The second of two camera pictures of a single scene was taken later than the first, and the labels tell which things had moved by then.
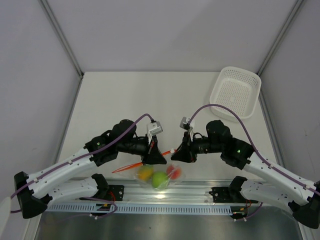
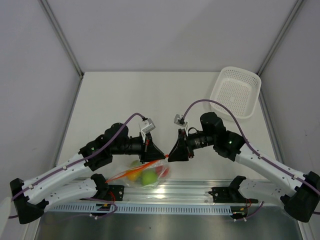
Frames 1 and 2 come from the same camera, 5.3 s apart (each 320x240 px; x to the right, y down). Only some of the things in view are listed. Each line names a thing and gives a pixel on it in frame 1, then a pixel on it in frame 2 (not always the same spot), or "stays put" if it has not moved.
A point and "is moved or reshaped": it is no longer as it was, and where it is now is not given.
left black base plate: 117,191 stays put
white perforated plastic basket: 238,89 stays put
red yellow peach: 173,172 to 162,171
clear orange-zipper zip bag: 158,176 is moved or reshaped
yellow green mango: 145,172 to 135,177
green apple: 159,179 to 149,177
